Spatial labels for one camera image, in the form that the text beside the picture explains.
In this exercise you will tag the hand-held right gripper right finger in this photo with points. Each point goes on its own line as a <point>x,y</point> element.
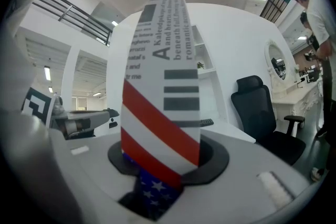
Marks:
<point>236,191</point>

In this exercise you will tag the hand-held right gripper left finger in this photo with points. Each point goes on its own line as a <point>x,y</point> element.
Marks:
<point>89,165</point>

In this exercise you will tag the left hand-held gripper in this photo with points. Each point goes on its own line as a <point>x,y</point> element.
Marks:
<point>36,105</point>

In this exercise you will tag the white shelf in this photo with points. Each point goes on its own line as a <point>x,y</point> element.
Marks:
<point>206,60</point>

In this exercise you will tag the black remote control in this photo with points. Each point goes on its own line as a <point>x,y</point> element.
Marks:
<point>207,122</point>

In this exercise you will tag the black office chair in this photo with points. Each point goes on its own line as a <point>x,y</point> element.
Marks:
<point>265,120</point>

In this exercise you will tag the white ornate vanity table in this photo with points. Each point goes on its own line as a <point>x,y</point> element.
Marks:
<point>296,102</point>

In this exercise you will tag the small green plant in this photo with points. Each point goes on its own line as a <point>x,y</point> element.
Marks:
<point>200,65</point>

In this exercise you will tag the white oval framed mirror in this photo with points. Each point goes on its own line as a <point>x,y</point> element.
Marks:
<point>276,59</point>

